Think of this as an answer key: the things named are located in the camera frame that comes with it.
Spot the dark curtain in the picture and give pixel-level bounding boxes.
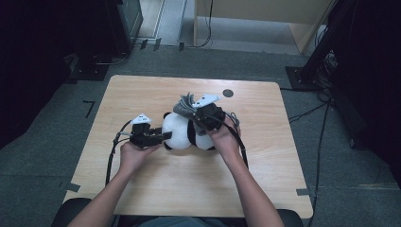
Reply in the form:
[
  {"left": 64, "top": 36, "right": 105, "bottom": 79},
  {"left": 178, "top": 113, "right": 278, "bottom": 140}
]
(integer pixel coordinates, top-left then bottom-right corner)
[
  {"left": 0, "top": 0, "right": 110, "bottom": 149},
  {"left": 327, "top": 0, "right": 401, "bottom": 190}
]

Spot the black cabinet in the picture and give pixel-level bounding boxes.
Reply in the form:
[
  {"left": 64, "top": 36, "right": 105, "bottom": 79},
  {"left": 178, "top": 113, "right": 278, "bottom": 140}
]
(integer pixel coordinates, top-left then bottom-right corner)
[{"left": 105, "top": 0, "right": 145, "bottom": 56}]

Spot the person's dark clothing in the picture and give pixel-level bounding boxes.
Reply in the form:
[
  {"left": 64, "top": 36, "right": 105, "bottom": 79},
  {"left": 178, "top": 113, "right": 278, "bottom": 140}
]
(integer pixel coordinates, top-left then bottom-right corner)
[{"left": 117, "top": 216, "right": 253, "bottom": 227}]

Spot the black stand base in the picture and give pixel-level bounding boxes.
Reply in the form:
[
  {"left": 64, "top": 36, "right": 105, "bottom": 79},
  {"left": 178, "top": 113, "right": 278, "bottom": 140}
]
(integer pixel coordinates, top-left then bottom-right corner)
[{"left": 66, "top": 53, "right": 111, "bottom": 83}]

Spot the beige wooden furniture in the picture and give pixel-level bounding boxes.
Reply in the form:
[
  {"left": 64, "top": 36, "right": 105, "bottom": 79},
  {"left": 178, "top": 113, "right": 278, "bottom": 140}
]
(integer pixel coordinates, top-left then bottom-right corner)
[{"left": 192, "top": 0, "right": 336, "bottom": 55}]

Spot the black hanging cable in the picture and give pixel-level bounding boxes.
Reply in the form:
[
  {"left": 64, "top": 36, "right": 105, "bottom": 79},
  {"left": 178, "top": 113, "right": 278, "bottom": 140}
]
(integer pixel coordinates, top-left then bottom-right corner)
[{"left": 188, "top": 0, "right": 215, "bottom": 49}]

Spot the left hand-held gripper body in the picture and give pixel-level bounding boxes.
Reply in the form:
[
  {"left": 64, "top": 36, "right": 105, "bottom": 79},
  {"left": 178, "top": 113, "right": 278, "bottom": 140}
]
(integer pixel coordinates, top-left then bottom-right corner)
[{"left": 129, "top": 113, "right": 156, "bottom": 149}]

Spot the panda plush toy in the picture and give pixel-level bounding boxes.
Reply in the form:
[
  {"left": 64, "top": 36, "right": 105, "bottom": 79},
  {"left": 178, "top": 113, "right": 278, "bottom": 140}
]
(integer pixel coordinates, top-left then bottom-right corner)
[{"left": 161, "top": 112, "right": 219, "bottom": 151}]

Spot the short black floor cable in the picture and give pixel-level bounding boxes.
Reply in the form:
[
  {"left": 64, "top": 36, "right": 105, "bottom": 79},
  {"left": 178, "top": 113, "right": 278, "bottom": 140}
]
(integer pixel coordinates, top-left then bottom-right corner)
[{"left": 288, "top": 101, "right": 329, "bottom": 124}]

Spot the right hand-held gripper cable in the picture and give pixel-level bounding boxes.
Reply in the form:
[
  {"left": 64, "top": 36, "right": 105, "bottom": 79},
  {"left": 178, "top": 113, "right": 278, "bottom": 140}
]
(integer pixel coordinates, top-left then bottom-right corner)
[{"left": 217, "top": 111, "right": 251, "bottom": 170}]

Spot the long black floor cable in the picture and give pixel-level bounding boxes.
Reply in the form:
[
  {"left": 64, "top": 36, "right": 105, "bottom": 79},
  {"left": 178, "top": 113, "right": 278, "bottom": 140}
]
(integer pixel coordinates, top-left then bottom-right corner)
[{"left": 305, "top": 102, "right": 331, "bottom": 227}]

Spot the black metal stand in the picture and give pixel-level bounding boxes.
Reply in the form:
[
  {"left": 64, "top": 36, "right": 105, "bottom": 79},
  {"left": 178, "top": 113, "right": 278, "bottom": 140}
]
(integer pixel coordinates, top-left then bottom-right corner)
[{"left": 285, "top": 0, "right": 351, "bottom": 93}]

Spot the black chair armrest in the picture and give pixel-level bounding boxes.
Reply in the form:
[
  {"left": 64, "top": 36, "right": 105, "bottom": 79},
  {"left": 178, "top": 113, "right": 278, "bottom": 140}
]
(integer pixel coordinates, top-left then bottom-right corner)
[
  {"left": 51, "top": 197, "right": 96, "bottom": 227},
  {"left": 277, "top": 209, "right": 305, "bottom": 227}
]

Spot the left hand-held gripper cable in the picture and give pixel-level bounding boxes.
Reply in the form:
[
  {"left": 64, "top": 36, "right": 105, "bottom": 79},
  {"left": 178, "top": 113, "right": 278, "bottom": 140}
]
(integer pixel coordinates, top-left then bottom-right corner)
[{"left": 104, "top": 119, "right": 135, "bottom": 187}]

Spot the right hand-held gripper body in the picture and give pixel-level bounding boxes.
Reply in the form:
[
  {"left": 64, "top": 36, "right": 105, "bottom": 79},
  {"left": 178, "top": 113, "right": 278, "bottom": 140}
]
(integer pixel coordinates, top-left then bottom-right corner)
[{"left": 192, "top": 93, "right": 227, "bottom": 132}]

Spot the grey fuzzy sock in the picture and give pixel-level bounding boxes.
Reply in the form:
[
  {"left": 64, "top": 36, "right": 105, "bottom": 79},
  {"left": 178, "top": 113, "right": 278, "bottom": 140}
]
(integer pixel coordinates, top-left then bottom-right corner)
[{"left": 172, "top": 92, "right": 206, "bottom": 136}]

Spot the tangle of cables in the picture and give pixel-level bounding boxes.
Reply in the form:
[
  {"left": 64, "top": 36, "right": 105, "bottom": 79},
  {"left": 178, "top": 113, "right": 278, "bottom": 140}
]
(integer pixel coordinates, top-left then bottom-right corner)
[{"left": 314, "top": 50, "right": 339, "bottom": 102}]

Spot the person's right hand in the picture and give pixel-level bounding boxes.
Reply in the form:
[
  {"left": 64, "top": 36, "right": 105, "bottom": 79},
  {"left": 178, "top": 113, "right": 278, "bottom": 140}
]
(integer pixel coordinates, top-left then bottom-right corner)
[{"left": 206, "top": 117, "right": 243, "bottom": 163}]

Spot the person's left hand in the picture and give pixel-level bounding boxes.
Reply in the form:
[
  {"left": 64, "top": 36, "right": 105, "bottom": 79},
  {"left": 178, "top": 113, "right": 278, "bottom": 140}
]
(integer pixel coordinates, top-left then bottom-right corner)
[{"left": 117, "top": 141, "right": 161, "bottom": 177}]

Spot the hand-held gripper cable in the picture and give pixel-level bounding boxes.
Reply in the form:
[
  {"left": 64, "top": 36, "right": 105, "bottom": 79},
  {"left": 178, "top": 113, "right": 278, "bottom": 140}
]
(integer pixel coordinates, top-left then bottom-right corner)
[
  {"left": 104, "top": 119, "right": 135, "bottom": 187},
  {"left": 217, "top": 111, "right": 251, "bottom": 170}
]

